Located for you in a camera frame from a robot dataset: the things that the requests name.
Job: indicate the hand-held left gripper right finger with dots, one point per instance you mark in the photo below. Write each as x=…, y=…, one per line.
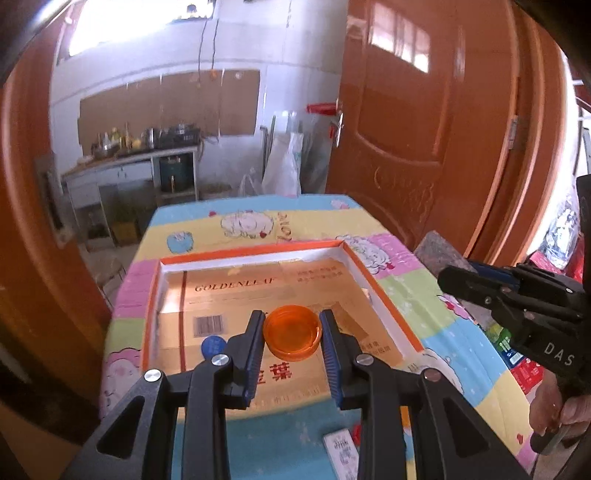
x=328, y=355

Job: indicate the brown wooden door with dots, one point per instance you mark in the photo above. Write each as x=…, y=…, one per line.
x=406, y=138

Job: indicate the orange-rimmed cardboard box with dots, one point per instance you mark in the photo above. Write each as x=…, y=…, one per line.
x=231, y=295

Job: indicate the kitchen counter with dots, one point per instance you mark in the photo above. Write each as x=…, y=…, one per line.
x=115, y=168

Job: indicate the blue printed bag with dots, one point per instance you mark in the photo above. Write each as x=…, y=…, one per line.
x=563, y=235

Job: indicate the window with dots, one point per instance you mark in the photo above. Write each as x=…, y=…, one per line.
x=138, y=18

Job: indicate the black gas stove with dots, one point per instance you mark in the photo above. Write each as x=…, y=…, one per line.
x=181, y=137

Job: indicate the door hinge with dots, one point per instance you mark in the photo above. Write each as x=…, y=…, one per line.
x=513, y=133

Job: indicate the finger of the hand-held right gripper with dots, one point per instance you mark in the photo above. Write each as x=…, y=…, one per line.
x=496, y=272
x=466, y=288

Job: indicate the blue bottle cap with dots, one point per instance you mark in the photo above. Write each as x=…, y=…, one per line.
x=211, y=344

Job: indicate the metal bowl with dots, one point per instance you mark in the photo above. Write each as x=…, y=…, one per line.
x=105, y=148

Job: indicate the grey felt cloth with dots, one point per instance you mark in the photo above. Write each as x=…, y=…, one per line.
x=441, y=254

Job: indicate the person's right hand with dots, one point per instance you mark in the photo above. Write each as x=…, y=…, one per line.
x=549, y=401

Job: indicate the metal strike plate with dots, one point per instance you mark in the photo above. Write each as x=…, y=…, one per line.
x=48, y=203

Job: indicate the red and green packets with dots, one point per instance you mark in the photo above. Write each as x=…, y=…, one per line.
x=521, y=369

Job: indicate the orange round lid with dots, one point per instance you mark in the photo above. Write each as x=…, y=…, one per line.
x=292, y=330

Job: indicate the steel cooking pot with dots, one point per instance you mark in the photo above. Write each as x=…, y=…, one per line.
x=150, y=138

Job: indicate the cardboard wall panel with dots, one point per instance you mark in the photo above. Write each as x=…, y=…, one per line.
x=184, y=106

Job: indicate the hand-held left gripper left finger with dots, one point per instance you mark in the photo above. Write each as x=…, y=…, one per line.
x=253, y=350

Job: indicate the white printed small box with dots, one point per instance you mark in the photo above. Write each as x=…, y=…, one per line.
x=341, y=454

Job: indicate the cartoon printed tablecloth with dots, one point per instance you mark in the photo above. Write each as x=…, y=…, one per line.
x=314, y=221

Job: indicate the red paper strip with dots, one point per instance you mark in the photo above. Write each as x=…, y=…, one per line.
x=322, y=109

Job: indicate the brown wooden door frame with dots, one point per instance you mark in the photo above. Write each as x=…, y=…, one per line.
x=27, y=300

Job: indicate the large white plastic bag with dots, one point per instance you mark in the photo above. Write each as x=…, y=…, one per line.
x=284, y=166

